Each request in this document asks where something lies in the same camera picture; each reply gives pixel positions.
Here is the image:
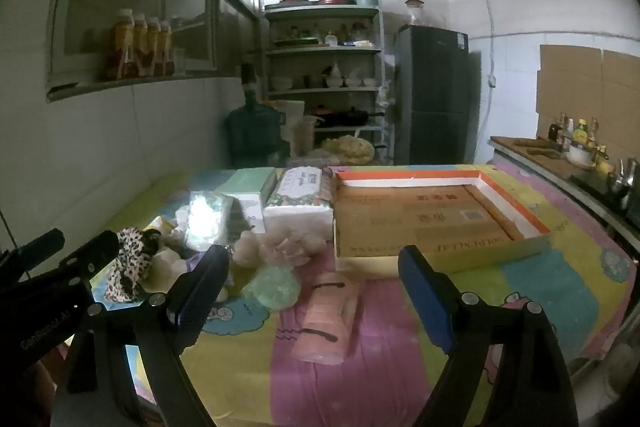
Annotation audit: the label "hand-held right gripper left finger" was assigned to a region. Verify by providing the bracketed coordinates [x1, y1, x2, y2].
[50, 244, 232, 427]

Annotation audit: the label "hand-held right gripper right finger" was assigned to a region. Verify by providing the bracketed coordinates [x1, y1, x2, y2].
[397, 245, 576, 427]

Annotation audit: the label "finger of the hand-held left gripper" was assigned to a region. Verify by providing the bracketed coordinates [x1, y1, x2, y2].
[57, 231, 121, 283]
[0, 229, 66, 288]

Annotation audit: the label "leopard print scrunchie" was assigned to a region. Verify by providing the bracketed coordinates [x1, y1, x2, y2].
[105, 226, 168, 303]

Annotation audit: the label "clear cotton pad pack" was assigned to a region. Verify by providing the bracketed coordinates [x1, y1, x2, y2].
[186, 190, 236, 254]

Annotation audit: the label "green mesh bath puff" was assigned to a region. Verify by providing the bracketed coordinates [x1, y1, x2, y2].
[242, 264, 301, 310]

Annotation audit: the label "orange-rimmed cardboard box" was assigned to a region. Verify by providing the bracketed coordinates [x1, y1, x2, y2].
[331, 164, 553, 280]

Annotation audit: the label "pink face mask pack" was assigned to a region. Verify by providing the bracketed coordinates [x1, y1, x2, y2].
[292, 272, 361, 365]

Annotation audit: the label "pink fluffy scrunchie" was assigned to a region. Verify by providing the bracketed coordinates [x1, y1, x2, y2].
[234, 229, 326, 269]

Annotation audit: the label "green tissue box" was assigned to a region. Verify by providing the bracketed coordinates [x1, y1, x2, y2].
[215, 168, 278, 233]

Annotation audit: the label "floral tissue pack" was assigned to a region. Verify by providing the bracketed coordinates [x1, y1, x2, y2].
[262, 166, 335, 250]

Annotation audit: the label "pale yellow lumpy bag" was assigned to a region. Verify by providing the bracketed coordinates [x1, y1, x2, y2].
[322, 134, 376, 166]

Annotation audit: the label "blue water jug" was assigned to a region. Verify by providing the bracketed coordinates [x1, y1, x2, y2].
[223, 102, 291, 168]

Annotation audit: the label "kitchen counter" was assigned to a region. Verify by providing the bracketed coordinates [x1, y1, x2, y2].
[489, 134, 640, 253]

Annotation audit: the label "dark grey refrigerator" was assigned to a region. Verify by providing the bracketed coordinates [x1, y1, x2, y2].
[392, 25, 471, 165]

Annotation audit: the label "translucent plastic container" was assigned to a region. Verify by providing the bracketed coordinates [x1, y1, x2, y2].
[295, 114, 318, 155]

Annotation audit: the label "black pans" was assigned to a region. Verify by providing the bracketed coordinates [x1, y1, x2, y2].
[312, 106, 386, 128]

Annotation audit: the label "black stove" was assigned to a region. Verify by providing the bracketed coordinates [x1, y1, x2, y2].
[570, 174, 640, 212]

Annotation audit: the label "white sack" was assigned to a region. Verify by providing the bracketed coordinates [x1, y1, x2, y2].
[270, 99, 306, 142]

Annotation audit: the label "white bowl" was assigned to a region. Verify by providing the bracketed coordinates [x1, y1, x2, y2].
[567, 142, 598, 168]

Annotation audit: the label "black water jug pump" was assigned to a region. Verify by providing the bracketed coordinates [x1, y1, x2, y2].
[239, 63, 258, 105]

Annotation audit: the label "metal kettle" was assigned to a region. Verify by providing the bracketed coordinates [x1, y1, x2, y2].
[607, 157, 638, 208]

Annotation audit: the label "white metal shelf rack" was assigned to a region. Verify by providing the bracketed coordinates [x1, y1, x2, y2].
[263, 4, 388, 165]

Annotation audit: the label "glass jar with lid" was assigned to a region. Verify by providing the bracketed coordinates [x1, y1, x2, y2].
[404, 0, 426, 26]

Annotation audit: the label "cardboard wall sheet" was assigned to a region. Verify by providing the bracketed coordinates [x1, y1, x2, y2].
[535, 44, 640, 142]

